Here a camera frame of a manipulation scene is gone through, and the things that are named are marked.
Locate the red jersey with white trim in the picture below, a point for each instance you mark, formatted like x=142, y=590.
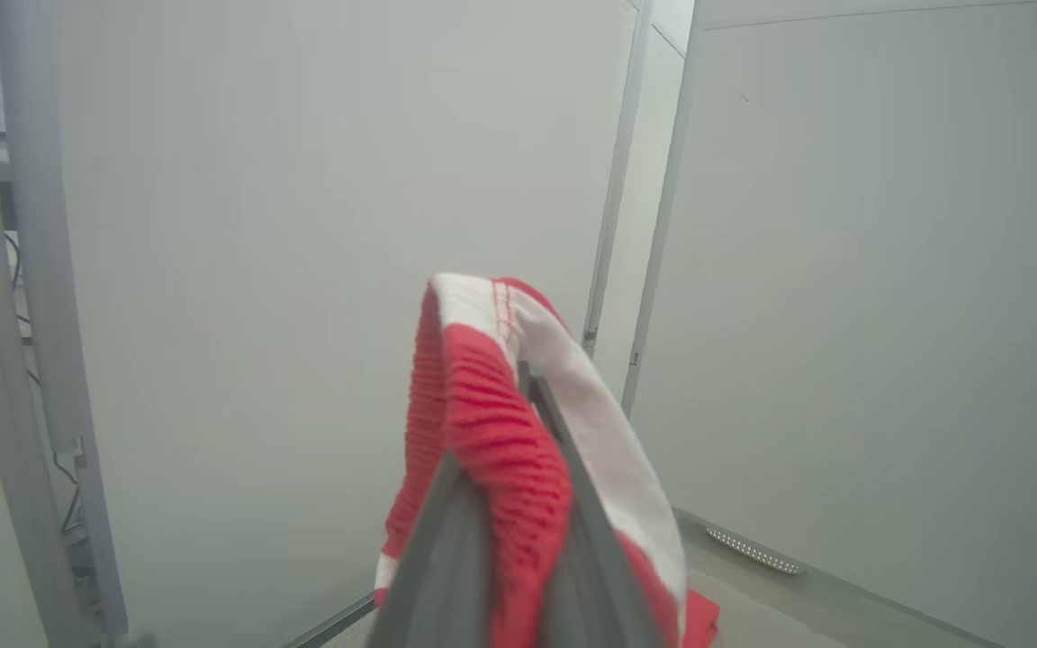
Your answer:
x=482, y=405

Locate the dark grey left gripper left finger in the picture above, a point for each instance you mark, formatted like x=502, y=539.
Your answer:
x=437, y=585

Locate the grey partition post with feet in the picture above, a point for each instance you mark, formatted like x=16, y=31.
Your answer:
x=50, y=270

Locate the perforated metal floor plate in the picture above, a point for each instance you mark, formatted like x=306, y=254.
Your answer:
x=752, y=549

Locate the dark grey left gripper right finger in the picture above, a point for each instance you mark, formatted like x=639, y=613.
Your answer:
x=604, y=603

